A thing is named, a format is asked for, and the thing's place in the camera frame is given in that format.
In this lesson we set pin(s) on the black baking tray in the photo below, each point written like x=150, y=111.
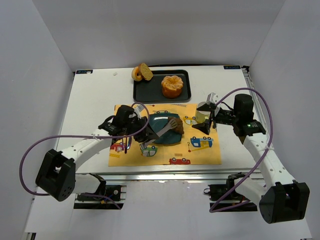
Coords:
x=150, y=92

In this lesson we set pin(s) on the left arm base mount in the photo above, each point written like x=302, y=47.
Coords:
x=110, y=197

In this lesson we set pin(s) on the teal square plate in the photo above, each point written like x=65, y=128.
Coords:
x=169, y=137

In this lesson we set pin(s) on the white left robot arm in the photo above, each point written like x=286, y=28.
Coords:
x=57, y=174

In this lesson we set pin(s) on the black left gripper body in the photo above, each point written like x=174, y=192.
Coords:
x=144, y=132

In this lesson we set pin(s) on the light green mug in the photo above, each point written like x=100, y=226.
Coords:
x=201, y=116

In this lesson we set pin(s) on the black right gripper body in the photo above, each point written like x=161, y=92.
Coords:
x=213, y=117

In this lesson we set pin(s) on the yellow car print placemat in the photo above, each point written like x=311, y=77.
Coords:
x=195, y=147

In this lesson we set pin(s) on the brown chocolate bread piece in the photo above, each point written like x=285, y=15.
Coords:
x=179, y=128

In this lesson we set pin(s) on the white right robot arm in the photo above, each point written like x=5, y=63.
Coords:
x=282, y=198

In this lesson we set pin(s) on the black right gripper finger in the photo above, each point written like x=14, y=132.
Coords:
x=204, y=127
x=204, y=107

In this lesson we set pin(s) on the orange bundt cake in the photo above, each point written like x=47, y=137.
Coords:
x=172, y=86

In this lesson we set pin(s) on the purple iridescent knife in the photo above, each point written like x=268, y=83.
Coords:
x=129, y=143

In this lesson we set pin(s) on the sliced baguette piece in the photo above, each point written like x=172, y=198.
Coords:
x=145, y=71

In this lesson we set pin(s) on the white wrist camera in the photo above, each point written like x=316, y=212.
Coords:
x=139, y=110
x=212, y=98

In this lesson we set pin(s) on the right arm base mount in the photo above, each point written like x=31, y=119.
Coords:
x=234, y=202

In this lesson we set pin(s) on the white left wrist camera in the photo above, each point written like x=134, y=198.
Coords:
x=139, y=110

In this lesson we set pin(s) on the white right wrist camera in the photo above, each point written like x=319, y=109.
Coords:
x=212, y=98

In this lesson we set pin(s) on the glazed donut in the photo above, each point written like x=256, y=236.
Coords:
x=136, y=74

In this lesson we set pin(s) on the purple iridescent spoon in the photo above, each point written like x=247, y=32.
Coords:
x=125, y=145

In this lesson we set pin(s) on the silver metal tongs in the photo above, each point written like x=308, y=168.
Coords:
x=170, y=124

